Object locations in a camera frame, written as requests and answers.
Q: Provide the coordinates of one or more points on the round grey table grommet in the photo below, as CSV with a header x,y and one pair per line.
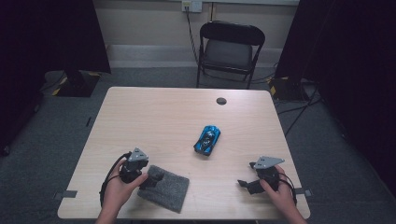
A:
x,y
221,101

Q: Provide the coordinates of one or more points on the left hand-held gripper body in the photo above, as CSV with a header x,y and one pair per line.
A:
x,y
134,169

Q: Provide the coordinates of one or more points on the white wall socket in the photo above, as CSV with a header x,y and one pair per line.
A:
x,y
192,5

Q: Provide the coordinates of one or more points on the person's right hand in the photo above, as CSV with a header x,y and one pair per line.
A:
x,y
281,196

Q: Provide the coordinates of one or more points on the blue toy car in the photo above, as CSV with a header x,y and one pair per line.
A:
x,y
207,140

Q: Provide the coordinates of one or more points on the black curtain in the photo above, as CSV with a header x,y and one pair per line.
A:
x,y
46,31
358,62

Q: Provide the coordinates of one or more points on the black folding chair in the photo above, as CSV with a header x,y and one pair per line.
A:
x,y
229,53

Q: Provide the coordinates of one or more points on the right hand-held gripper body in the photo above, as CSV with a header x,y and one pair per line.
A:
x,y
269,177

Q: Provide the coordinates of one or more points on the person's left hand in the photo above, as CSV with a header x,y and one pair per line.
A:
x,y
116,193

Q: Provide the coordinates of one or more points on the small black floor strip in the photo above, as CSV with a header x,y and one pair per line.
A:
x,y
89,121

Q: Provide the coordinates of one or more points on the grey fluffy cloth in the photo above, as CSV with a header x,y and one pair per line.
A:
x,y
169,191

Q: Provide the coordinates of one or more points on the black stand base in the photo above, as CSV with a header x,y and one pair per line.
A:
x,y
286,90
77,85

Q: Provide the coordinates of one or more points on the grey tape piece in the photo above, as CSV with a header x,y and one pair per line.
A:
x,y
65,194
306,192

